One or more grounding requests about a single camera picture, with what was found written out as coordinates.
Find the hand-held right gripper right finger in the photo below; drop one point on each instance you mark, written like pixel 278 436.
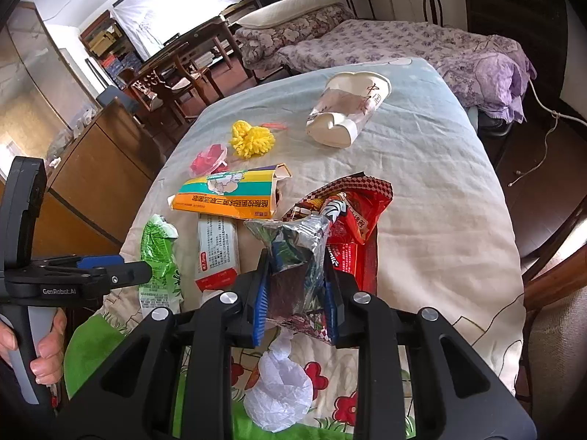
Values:
pixel 331 305

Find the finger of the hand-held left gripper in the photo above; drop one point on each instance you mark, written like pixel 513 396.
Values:
pixel 126 275
pixel 98 261

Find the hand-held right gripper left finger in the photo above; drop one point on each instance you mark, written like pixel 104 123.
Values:
pixel 260 300

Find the white medicine box red end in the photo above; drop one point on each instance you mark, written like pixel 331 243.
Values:
pixel 218 247

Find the silver foil snack wrapper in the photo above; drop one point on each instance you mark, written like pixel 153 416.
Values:
pixel 293 238

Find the red plastic piece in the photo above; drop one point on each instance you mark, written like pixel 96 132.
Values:
pixel 208 158

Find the person's left hand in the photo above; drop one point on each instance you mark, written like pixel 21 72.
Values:
pixel 50 346

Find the green plastic wrapper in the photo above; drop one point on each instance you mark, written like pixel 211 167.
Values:
pixel 158 256

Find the crumpled white tissue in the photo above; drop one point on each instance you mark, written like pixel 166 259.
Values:
pixel 279 385

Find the red snack bag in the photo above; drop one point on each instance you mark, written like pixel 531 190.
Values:
pixel 362 220

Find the brown wooden cabinet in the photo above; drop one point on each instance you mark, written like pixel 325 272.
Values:
pixel 96 165

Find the orange and green medicine box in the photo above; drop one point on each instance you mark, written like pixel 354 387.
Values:
pixel 220 195

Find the printed flower quilt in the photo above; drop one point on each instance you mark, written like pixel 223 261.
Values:
pixel 435 201

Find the yellow pom-pom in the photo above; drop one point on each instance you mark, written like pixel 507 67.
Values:
pixel 251 141

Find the pink plastic strip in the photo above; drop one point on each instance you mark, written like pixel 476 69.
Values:
pixel 274 124

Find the wooden bookshelf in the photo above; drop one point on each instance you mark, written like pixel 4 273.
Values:
pixel 108 41

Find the crushed white paper cup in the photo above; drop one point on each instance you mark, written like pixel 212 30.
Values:
pixel 346 105

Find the dark wooden table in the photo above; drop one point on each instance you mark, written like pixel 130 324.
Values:
pixel 202 32

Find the purple floral bedsheet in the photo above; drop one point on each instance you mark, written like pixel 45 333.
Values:
pixel 412 41

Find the white pillow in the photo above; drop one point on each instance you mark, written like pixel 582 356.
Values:
pixel 284 7

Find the dark wooden wardrobe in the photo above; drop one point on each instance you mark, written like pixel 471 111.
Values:
pixel 513 4

